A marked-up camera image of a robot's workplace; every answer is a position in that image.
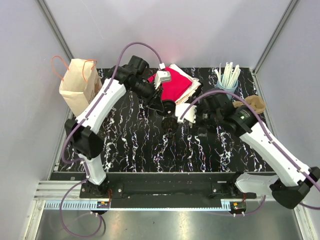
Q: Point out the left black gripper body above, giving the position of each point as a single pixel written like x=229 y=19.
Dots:
x=156 y=95

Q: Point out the red folded cloth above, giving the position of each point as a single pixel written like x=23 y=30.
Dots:
x=174 y=89

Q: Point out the paper takeout bag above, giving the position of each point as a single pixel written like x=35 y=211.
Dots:
x=80 y=83

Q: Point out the bottom cardboard cup carrier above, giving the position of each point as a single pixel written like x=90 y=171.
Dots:
x=255 y=102

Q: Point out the aluminium frame rail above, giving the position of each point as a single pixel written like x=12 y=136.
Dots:
x=166 y=217

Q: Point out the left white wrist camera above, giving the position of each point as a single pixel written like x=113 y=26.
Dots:
x=163 y=77

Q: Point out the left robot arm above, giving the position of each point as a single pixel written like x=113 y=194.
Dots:
x=82 y=133

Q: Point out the stack of napkins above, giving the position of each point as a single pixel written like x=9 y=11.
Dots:
x=195 y=84

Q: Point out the black coffee cup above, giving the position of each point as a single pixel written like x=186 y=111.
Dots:
x=169 y=107
x=170 y=126

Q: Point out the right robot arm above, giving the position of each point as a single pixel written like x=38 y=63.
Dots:
x=292 y=180

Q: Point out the blue straw holder cup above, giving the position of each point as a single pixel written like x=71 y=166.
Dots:
x=227 y=88

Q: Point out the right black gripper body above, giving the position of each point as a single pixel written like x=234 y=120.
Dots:
x=204 y=118

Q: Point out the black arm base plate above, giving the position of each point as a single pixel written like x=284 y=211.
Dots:
x=148 y=191

